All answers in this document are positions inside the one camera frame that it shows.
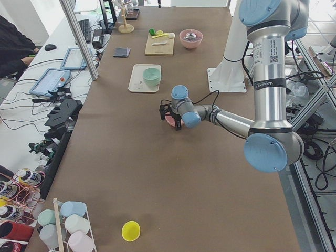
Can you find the metal scoop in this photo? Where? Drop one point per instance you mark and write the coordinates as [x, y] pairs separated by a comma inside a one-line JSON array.
[[191, 37]]

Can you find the cup rack with cups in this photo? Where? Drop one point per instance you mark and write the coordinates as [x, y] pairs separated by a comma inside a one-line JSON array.
[[66, 227]]

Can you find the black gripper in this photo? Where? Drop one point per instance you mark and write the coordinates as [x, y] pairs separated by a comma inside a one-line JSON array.
[[176, 118]]

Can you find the wooden cup stand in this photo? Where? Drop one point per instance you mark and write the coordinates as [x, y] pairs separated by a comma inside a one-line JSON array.
[[126, 7]]

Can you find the grey folded cloth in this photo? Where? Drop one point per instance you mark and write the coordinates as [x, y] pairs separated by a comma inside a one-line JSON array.
[[121, 52]]

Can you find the top green bowl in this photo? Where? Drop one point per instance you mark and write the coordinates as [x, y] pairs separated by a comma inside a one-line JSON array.
[[151, 76]]

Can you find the blue teach pendant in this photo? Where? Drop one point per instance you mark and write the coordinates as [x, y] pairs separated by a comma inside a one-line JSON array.
[[73, 60], [50, 81]]

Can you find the bamboo cutting board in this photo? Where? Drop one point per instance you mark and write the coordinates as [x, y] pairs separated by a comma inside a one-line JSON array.
[[165, 50]]

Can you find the large pink bowl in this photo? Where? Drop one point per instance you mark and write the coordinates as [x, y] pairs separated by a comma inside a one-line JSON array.
[[187, 44]]

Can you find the white ceramic spoon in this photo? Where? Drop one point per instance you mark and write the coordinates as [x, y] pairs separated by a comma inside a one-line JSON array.
[[160, 43]]

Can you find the green lime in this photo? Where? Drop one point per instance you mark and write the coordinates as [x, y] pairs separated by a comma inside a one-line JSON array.
[[152, 32]]

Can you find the small pink bowl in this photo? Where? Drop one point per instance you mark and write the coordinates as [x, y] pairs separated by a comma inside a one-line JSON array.
[[170, 120]]

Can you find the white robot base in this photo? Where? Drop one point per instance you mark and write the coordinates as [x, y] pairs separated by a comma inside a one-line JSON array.
[[228, 76]]

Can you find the white rabbit tray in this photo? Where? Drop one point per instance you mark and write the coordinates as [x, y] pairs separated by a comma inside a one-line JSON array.
[[137, 84]]

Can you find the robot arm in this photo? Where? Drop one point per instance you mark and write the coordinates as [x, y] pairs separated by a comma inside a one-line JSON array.
[[265, 26]]

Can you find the yellow plastic knife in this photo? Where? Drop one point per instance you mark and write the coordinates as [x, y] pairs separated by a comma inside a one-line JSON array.
[[161, 35]]

